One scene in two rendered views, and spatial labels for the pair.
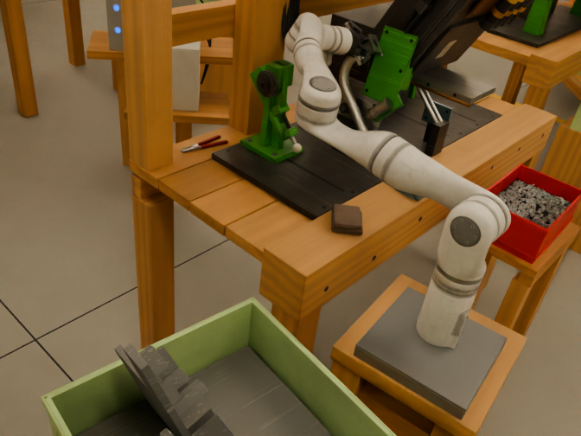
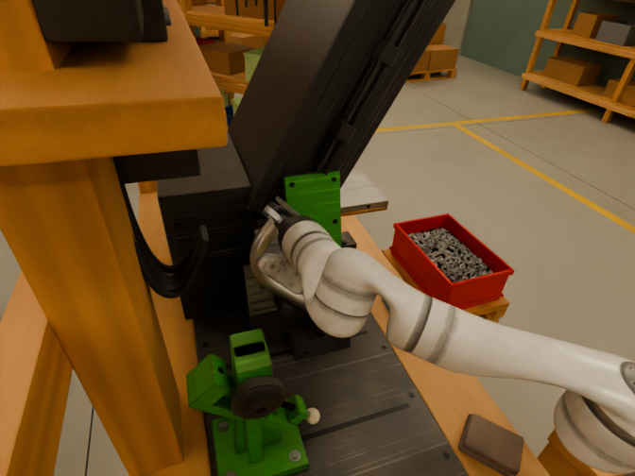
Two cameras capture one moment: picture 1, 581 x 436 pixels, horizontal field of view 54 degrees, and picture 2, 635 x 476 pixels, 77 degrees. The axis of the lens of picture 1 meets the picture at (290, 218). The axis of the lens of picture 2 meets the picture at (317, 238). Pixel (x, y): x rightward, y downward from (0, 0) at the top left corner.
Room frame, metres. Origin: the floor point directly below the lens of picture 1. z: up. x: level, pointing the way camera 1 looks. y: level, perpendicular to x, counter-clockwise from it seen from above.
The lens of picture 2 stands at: (1.32, 0.35, 1.63)
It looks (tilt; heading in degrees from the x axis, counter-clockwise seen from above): 36 degrees down; 301
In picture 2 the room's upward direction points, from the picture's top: 3 degrees clockwise
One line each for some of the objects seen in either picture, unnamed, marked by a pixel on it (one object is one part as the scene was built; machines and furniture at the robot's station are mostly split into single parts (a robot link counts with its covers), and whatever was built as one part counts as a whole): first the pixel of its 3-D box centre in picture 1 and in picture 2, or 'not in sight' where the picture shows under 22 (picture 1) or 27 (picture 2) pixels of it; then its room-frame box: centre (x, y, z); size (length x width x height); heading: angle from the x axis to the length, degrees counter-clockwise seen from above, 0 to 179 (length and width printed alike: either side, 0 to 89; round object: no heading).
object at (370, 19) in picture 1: (371, 64); (208, 222); (1.96, -0.21, 1.07); 0.30 x 0.18 x 0.34; 141
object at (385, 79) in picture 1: (395, 64); (309, 215); (1.70, -0.25, 1.17); 0.13 x 0.12 x 0.20; 141
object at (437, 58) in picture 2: not in sight; (415, 50); (3.69, -6.45, 0.37); 1.20 x 0.80 x 0.74; 60
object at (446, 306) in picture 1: (448, 301); not in sight; (0.89, -0.34, 0.97); 0.09 x 0.09 x 0.17; 65
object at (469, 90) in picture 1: (428, 76); (304, 199); (1.79, -0.38, 1.11); 0.39 x 0.16 x 0.03; 51
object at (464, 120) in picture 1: (374, 133); (275, 293); (1.79, -0.25, 0.89); 1.10 x 0.42 x 0.02; 141
